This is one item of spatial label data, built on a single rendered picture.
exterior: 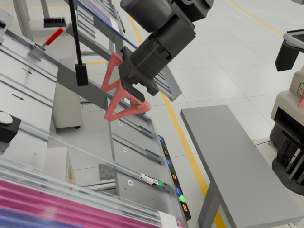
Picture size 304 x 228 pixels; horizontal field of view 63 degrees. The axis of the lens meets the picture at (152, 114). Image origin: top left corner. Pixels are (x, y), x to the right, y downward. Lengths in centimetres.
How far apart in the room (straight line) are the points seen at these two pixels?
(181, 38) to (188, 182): 134
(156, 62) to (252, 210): 65
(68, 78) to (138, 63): 42
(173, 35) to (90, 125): 168
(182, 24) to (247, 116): 194
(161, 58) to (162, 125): 162
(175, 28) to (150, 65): 7
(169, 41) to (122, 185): 35
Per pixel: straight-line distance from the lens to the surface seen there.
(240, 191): 96
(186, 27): 42
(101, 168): 171
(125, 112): 43
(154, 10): 39
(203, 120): 118
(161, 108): 219
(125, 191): 60
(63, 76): 81
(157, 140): 85
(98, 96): 85
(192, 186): 166
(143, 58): 42
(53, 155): 100
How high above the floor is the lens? 134
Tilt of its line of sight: 39 degrees down
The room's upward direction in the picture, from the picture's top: 4 degrees clockwise
